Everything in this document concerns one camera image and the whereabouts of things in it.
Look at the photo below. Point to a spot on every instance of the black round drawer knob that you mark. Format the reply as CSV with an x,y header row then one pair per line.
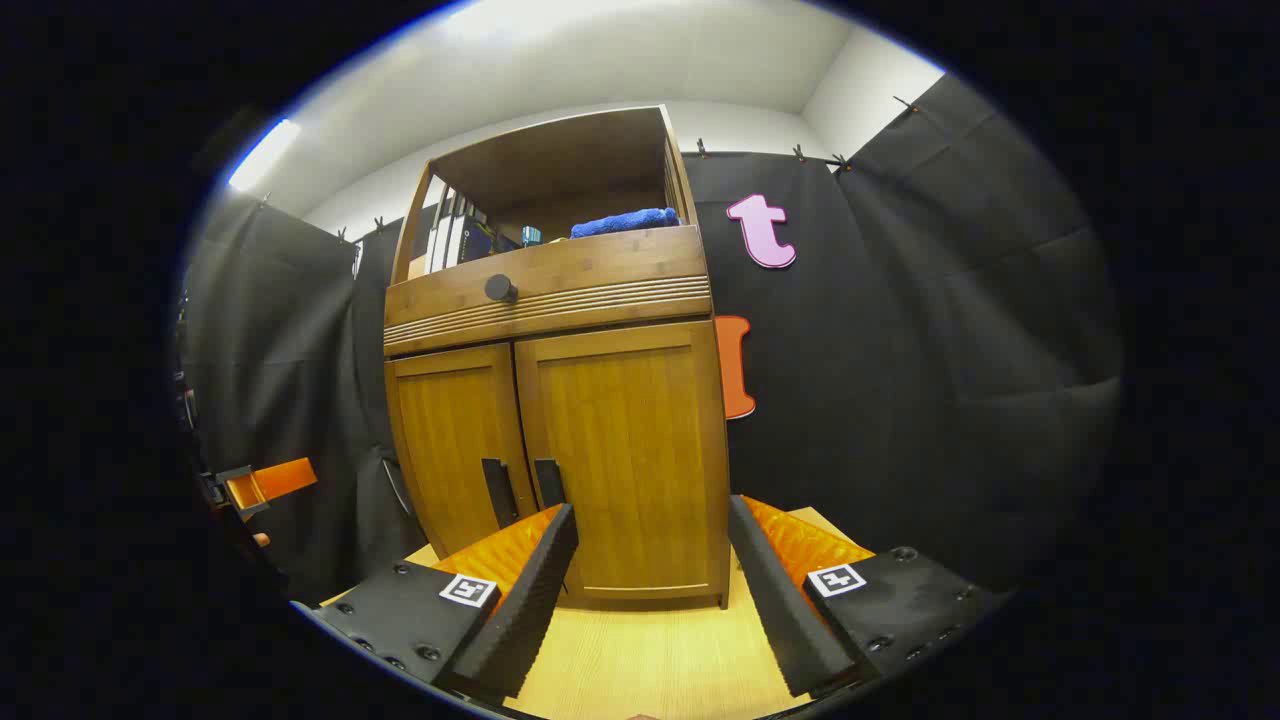
x,y
501,289

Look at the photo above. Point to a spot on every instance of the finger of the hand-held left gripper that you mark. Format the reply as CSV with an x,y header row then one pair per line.
x,y
280,480

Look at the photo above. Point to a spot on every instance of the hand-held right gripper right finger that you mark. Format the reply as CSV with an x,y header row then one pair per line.
x,y
785,620

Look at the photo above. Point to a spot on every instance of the black backdrop cloth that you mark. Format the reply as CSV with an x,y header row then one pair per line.
x,y
900,350

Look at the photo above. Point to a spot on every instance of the blue folded towel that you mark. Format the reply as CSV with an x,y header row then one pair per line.
x,y
625,222

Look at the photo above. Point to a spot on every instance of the wooden double-door shoe cabinet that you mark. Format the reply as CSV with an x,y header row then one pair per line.
x,y
560,170

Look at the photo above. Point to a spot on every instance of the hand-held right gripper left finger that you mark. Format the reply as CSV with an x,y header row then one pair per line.
x,y
520,620

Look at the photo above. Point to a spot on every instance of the wooden cabinet door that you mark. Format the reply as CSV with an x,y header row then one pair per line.
x,y
630,440
450,430

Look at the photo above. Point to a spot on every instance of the wooden cabinet drawer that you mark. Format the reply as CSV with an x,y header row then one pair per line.
x,y
620,285

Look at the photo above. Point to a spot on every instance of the white binder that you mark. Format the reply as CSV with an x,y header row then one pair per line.
x,y
436,240
452,235
476,240

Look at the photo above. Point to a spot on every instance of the small ceiling light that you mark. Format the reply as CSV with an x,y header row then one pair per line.
x,y
262,155

